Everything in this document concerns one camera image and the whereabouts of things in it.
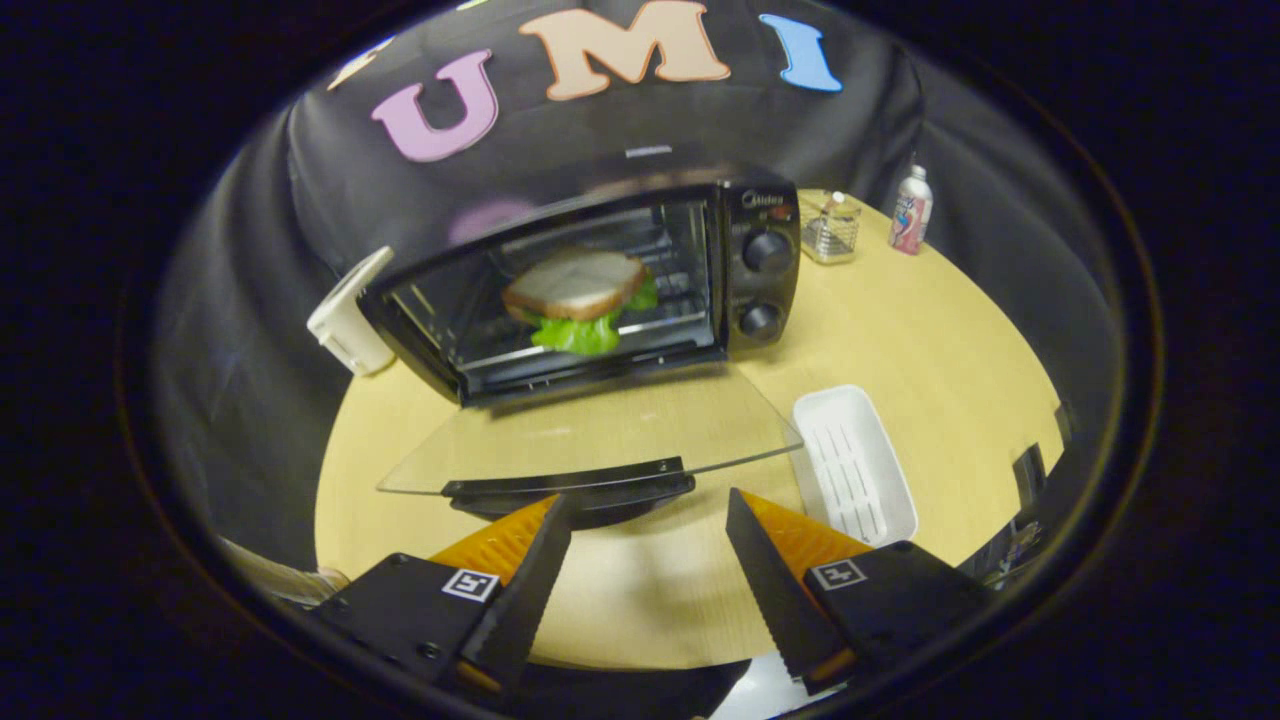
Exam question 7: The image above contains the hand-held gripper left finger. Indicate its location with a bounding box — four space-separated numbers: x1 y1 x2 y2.
310 493 574 703

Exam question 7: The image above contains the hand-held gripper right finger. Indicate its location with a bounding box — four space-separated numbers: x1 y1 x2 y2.
724 487 995 698

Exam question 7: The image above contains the black toaster oven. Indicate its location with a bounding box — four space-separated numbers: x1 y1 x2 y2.
357 165 805 532

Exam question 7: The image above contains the bread and lettuce sandwich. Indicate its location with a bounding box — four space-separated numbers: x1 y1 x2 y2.
500 246 662 358

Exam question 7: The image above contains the white pop-up toaster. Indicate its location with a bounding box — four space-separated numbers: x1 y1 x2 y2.
305 245 399 378

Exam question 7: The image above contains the white plastic tray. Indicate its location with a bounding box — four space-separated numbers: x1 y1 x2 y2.
791 384 920 549

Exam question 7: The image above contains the clear square glass container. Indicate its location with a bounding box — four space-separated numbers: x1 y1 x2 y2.
799 189 863 266

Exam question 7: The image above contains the white and pink bottle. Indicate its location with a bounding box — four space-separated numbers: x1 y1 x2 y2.
888 164 935 257

